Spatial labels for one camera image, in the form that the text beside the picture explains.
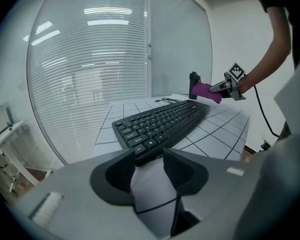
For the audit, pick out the purple cloth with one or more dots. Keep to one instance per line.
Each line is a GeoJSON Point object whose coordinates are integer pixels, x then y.
{"type": "Point", "coordinates": [202, 91]}

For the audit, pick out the person's right forearm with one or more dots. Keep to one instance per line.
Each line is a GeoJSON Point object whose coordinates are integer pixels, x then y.
{"type": "Point", "coordinates": [265, 64]}

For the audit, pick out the white checked tablecloth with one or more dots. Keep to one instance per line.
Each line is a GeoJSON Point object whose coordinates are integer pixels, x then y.
{"type": "Point", "coordinates": [215, 131]}

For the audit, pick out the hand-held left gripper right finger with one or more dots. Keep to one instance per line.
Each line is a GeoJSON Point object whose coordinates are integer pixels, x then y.
{"type": "Point", "coordinates": [215, 179]}

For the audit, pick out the glass partition with blinds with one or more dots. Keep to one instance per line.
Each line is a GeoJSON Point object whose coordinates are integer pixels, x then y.
{"type": "Point", "coordinates": [90, 71]}

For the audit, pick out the black bottle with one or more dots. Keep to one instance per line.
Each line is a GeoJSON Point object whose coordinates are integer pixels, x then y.
{"type": "Point", "coordinates": [193, 80]}

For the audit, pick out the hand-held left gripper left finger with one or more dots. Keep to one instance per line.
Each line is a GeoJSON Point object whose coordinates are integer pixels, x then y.
{"type": "Point", "coordinates": [77, 184]}

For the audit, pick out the person's black shirt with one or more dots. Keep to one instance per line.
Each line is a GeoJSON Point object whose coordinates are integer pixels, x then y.
{"type": "Point", "coordinates": [297, 9]}

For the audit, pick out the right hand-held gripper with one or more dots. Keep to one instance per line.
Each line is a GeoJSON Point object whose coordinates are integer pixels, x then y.
{"type": "Point", "coordinates": [237, 70]}

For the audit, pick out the black keyboard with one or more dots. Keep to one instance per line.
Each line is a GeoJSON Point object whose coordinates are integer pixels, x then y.
{"type": "Point", "coordinates": [160, 126]}

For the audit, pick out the white desk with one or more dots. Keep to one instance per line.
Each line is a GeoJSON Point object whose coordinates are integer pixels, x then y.
{"type": "Point", "coordinates": [5, 139]}

